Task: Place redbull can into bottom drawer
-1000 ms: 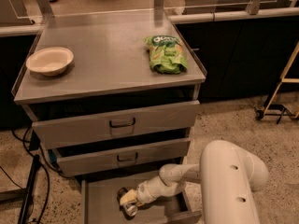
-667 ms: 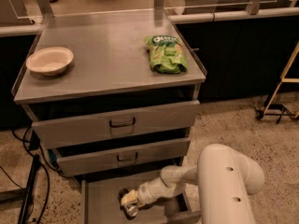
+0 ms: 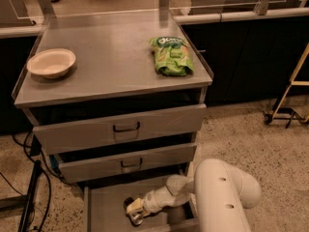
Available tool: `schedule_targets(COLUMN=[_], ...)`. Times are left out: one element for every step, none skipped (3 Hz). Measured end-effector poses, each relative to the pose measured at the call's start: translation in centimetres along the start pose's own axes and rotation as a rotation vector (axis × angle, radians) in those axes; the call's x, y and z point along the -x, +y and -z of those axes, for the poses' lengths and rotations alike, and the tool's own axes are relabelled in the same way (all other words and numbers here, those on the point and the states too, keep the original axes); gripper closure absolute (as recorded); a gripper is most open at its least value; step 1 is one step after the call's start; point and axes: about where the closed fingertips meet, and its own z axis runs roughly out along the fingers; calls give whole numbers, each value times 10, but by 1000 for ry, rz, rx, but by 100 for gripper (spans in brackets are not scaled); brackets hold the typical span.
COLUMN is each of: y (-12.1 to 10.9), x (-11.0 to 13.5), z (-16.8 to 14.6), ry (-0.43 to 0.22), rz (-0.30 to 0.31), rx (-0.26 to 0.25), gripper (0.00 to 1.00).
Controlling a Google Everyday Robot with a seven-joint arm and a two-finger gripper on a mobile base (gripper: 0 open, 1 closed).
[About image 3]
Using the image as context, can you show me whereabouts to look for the yellow taped gripper finger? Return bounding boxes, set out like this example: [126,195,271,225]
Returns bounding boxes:
[126,197,143,214]

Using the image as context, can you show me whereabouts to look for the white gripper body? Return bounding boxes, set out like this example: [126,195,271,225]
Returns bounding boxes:
[143,190,162,214]

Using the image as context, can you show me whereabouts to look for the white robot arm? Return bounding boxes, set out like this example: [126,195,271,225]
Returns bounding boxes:
[124,159,262,232]

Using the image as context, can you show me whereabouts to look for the bottom grey drawer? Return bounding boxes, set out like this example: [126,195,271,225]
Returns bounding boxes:
[84,176,199,232]

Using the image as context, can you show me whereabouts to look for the grey drawer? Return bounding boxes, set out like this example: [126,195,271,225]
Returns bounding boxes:
[59,143,197,183]
[34,103,206,155]
[84,176,199,232]

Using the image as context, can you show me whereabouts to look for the middle grey drawer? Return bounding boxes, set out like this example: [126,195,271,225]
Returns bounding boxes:
[59,143,197,183]

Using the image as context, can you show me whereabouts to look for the top grey drawer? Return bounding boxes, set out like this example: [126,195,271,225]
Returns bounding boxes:
[34,103,206,155]

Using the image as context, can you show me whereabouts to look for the grey metal drawer cabinet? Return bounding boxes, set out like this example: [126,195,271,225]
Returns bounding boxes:
[12,9,214,232]

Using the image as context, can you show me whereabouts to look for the black floor stand bar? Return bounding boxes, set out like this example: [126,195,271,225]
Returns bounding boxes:
[17,160,42,232]

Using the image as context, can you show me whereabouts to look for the green chip bag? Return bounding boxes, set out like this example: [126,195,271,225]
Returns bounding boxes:
[149,36,194,76]

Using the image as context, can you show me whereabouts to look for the white paper bowl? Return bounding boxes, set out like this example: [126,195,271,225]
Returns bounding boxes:
[26,48,76,79]

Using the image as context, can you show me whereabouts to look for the black floor cables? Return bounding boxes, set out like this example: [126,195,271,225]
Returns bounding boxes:
[0,130,70,232]

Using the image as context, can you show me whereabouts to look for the yellow wheeled cart frame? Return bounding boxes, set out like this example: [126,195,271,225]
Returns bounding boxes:
[264,44,309,128]

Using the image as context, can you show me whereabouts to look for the white counter rail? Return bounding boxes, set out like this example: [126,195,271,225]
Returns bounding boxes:
[174,8,309,25]

